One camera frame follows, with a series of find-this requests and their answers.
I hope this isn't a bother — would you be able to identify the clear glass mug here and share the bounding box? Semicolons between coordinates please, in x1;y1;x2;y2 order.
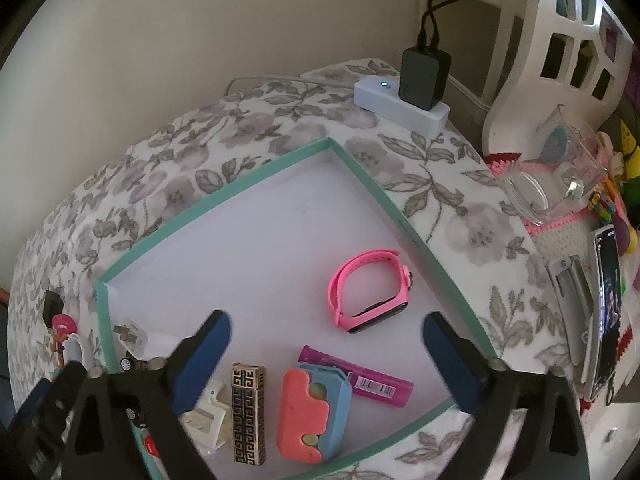
505;105;608;226

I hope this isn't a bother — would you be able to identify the coral and blue plastic toy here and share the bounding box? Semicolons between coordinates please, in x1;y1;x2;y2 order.
276;364;352;462

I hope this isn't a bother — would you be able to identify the black toy car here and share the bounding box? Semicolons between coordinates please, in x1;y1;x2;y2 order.
119;352;153;431

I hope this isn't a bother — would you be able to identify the yellow and black toy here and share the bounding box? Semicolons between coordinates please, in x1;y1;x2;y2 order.
619;120;640;181

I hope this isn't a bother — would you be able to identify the white cutout chair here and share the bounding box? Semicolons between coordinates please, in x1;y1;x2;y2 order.
480;0;633;153

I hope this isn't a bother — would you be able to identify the white charger plug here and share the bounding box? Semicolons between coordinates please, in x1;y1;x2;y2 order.
112;316;158;361

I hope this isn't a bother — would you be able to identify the black patterned lighter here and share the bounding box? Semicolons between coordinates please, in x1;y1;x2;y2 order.
230;362;267;463

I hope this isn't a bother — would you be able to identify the colourful bead toy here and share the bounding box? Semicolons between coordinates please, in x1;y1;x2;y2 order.
589;189;620;222

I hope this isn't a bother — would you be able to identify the white plastic hook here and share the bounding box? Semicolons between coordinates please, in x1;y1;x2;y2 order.
180;380;232;456

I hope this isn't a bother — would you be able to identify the smartphone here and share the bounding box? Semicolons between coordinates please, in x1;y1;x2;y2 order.
582;225;626;401

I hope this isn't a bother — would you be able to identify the brown dog toy figure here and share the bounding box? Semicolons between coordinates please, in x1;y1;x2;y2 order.
50;314;78;361

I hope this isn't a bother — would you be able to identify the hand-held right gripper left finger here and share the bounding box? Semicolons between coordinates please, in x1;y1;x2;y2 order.
60;309;233;480

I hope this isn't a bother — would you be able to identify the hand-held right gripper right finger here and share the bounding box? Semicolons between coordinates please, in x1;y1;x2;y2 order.
422;311;591;480

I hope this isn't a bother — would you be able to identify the pink smartwatch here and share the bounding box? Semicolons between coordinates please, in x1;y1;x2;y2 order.
327;248;415;334

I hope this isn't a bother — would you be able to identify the white power strip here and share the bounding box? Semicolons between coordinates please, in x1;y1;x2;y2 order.
354;75;450;138

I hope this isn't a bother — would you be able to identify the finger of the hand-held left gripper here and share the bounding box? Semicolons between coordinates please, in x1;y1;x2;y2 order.
12;360;88;426

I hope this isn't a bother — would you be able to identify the purple lighter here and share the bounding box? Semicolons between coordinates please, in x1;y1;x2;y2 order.
298;345;415;408

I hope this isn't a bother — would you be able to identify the floral printed blanket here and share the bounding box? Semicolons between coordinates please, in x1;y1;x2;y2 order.
7;59;576;480

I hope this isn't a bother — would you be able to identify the teal-edged white box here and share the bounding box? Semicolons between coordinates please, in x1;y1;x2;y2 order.
95;136;501;480

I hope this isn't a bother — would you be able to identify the black power adapter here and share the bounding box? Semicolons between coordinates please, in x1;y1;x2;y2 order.
400;47;451;112

